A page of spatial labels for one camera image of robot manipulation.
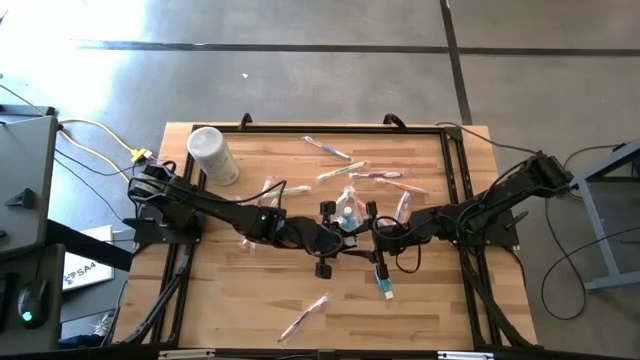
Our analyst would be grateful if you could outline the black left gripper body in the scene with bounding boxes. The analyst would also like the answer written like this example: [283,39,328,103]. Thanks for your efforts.
[299,200,347,280]

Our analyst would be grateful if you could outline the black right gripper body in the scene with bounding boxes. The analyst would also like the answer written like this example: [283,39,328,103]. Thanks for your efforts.
[366,200,421,281]

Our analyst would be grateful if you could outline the purple toothbrush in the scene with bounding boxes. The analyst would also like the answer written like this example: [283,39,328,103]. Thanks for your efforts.
[276,293,330,347]
[348,170,404,181]

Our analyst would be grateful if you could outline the clear acrylic organizer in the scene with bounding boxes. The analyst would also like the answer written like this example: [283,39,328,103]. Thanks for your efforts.
[327,183,375,235]

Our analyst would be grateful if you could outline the white green wipes canister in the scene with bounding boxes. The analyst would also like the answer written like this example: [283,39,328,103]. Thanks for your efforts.
[186,126,241,188]

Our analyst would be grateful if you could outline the black desk beam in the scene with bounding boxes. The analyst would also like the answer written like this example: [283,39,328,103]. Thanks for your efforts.
[47,219,134,271]

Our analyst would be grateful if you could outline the white printed box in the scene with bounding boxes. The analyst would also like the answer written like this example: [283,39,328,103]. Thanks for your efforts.
[62,224,116,292]

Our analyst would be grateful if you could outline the black computer mouse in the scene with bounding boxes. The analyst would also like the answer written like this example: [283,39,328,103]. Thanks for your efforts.
[17,278,50,330]

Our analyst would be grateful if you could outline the grey desk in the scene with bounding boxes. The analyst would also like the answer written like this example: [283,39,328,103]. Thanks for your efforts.
[0,104,66,351]

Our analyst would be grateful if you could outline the white metal bracket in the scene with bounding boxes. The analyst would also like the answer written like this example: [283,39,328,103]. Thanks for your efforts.
[438,351,495,360]
[158,349,216,360]

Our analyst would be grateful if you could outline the black floor cable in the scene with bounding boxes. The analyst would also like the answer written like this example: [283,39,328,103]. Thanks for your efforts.
[539,197,640,321]

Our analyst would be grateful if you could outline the yellow cable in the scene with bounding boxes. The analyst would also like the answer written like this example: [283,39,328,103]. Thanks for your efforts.
[0,82,154,166]

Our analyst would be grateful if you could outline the grey metal table frame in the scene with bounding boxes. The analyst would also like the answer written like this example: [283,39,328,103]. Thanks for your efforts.
[569,137,640,292]

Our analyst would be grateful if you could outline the black triangular bracket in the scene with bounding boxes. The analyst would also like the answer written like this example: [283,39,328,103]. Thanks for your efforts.
[4,187,37,209]

